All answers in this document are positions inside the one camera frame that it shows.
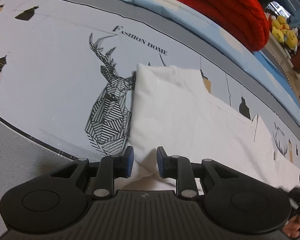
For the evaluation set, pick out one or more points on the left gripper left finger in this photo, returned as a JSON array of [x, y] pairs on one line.
[[110, 168]]

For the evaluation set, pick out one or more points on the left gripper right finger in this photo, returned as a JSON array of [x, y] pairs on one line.
[[180, 169]]

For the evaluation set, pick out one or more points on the white long-sleeve shirt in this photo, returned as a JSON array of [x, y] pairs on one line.
[[173, 109]]

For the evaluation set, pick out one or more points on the person right hand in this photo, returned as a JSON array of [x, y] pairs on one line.
[[292, 228]]

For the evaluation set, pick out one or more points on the grey printed bed cover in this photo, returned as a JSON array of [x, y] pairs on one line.
[[68, 74]]

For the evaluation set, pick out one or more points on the yellow plush toys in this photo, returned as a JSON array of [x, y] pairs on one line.
[[282, 32]]

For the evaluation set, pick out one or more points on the red folded blanket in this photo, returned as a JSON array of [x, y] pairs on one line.
[[243, 19]]

